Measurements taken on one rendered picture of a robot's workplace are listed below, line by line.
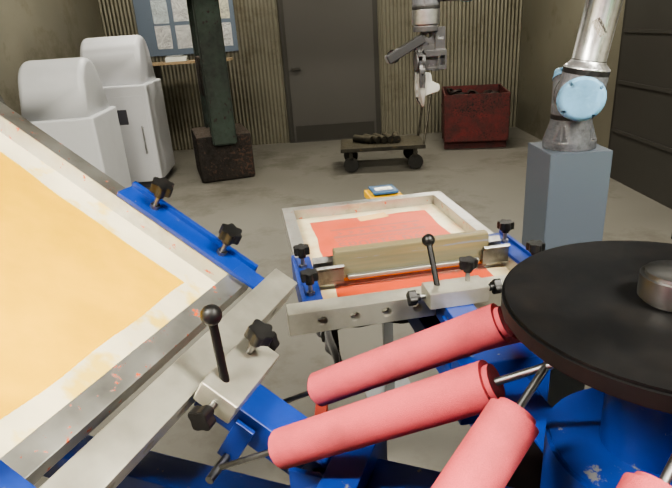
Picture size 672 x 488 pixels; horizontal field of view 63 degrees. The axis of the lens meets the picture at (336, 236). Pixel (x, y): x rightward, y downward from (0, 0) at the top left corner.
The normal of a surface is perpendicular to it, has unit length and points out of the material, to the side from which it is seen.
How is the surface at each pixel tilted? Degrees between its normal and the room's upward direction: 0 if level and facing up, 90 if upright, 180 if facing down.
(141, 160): 90
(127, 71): 71
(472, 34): 90
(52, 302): 32
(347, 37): 90
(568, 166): 90
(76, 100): 80
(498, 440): 40
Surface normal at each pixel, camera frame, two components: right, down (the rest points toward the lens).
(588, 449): -0.06, -0.93
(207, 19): 0.29, 0.31
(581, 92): -0.29, 0.48
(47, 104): 0.09, 0.18
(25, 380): 0.44, -0.75
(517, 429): 0.14, -0.30
